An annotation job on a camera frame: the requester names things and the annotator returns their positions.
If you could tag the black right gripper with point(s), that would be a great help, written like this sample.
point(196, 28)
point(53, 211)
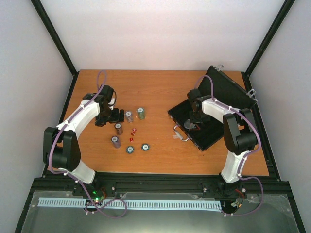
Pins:
point(193, 120)

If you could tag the brown chip stack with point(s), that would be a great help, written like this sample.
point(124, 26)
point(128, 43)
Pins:
point(118, 128)

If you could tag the black aluminium frame rail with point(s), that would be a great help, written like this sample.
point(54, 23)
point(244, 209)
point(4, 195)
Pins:
point(115, 184)

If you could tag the blue 10 chip stack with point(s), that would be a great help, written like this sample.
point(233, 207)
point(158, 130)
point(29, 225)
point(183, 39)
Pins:
point(129, 116)

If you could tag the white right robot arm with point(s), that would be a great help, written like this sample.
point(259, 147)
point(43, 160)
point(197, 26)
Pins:
point(240, 134)

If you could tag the green 20 chip stack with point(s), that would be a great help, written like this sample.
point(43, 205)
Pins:
point(141, 113)

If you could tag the black poker set case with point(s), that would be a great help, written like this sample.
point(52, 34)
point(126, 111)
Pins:
point(225, 90)

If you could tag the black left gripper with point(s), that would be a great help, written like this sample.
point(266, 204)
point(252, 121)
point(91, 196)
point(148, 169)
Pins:
point(100, 121)

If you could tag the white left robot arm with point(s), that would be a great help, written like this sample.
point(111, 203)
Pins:
point(61, 151)

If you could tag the white perforated cable strip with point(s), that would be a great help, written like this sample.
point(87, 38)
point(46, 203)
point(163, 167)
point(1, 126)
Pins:
point(203, 205)

